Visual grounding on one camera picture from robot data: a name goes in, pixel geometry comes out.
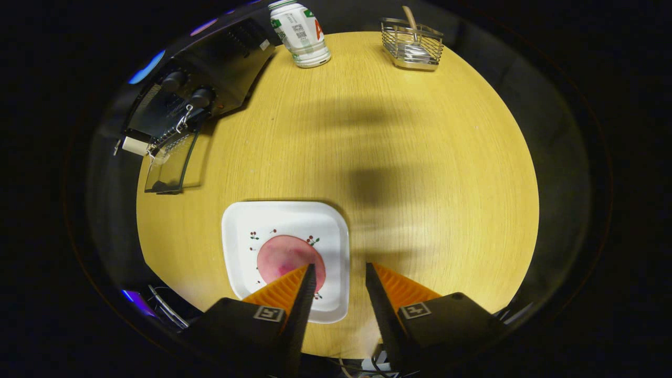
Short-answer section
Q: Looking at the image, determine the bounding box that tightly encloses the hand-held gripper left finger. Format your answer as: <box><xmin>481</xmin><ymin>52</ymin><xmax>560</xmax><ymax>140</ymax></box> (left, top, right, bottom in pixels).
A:
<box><xmin>184</xmin><ymin>264</ymin><xmax>317</xmax><ymax>378</ymax></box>

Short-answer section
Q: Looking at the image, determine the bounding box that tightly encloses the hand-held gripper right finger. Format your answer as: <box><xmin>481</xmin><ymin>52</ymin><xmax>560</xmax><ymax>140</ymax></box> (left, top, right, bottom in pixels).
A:
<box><xmin>365</xmin><ymin>262</ymin><xmax>507</xmax><ymax>374</ymax></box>

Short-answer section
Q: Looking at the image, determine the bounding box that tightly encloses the round pink meat slice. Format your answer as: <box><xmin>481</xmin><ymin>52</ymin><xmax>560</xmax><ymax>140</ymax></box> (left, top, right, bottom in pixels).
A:
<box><xmin>257</xmin><ymin>235</ymin><xmax>327</xmax><ymax>292</ymax></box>

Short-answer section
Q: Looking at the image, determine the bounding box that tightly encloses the white square plate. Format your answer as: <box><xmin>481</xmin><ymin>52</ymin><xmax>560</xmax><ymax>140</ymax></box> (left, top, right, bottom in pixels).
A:
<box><xmin>221</xmin><ymin>201</ymin><xmax>350</xmax><ymax>324</ymax></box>

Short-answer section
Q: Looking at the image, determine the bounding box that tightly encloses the black toaster oven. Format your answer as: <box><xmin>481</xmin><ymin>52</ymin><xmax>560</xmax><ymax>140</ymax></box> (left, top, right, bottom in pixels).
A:
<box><xmin>113</xmin><ymin>16</ymin><xmax>276</xmax><ymax>195</ymax></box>

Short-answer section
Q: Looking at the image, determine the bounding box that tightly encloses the white bottle green label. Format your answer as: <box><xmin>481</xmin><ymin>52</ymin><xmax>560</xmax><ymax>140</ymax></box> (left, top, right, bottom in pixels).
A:
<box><xmin>268</xmin><ymin>0</ymin><xmax>332</xmax><ymax>69</ymax></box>

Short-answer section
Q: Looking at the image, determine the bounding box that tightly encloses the wooden stick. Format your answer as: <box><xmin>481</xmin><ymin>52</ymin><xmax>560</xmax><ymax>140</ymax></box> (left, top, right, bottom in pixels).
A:
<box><xmin>402</xmin><ymin>5</ymin><xmax>421</xmax><ymax>43</ymax></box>

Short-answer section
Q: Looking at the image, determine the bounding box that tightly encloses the grey cable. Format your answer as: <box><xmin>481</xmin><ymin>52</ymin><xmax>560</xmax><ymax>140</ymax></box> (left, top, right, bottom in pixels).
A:
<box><xmin>148</xmin><ymin>285</ymin><xmax>190</xmax><ymax>330</ymax></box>

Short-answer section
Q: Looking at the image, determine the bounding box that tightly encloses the white cord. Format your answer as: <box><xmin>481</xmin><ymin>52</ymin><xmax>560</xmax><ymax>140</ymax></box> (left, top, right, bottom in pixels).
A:
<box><xmin>176</xmin><ymin>104</ymin><xmax>195</xmax><ymax>133</ymax></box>

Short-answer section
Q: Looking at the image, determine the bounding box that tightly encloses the metal wire basket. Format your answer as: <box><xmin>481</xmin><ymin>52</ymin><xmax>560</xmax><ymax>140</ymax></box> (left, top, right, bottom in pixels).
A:
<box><xmin>380</xmin><ymin>17</ymin><xmax>444</xmax><ymax>71</ymax></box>

